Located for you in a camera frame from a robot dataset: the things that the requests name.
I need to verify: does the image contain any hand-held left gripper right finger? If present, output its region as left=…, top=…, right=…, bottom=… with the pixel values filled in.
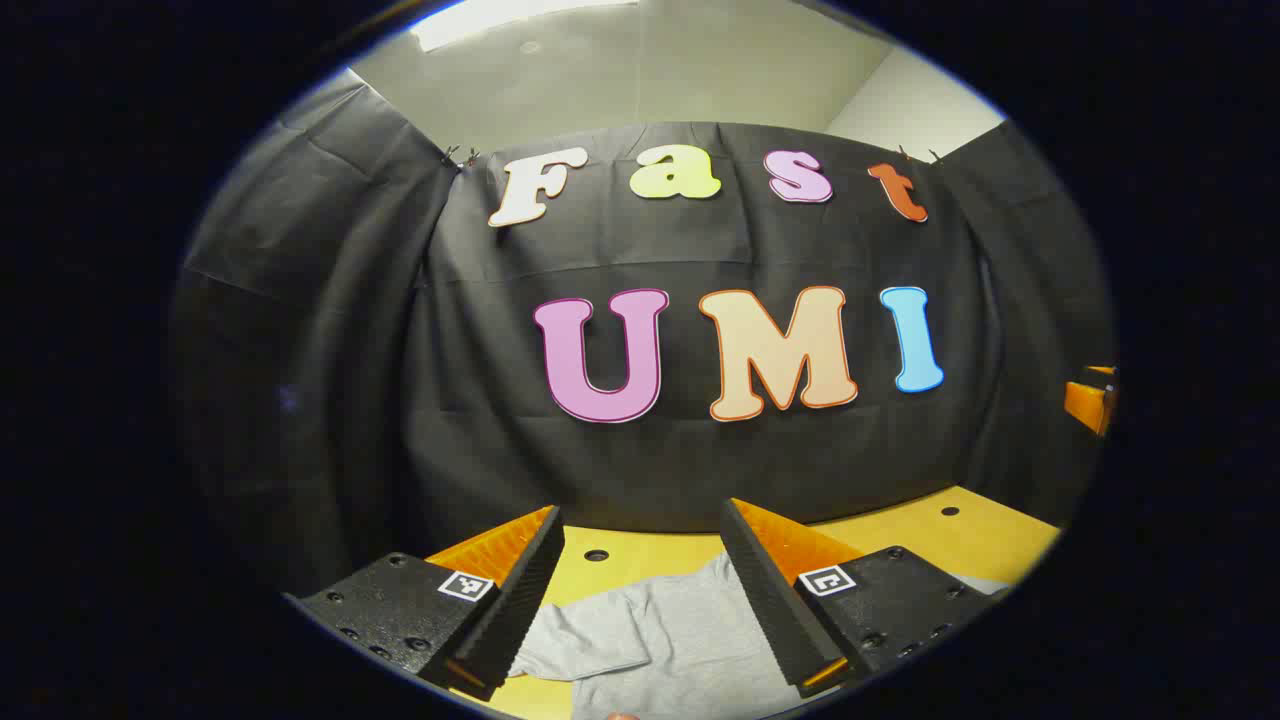
left=719, top=498, right=1001, bottom=699

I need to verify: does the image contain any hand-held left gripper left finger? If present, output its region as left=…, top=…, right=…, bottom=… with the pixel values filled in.
left=285, top=505, right=567, bottom=702

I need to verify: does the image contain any grey zip-neck sweatshirt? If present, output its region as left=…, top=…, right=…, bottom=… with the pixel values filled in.
left=505, top=550, right=1013, bottom=720

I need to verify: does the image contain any black backdrop cloth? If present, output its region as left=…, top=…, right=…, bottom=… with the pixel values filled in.
left=170, top=68, right=1117, bottom=601

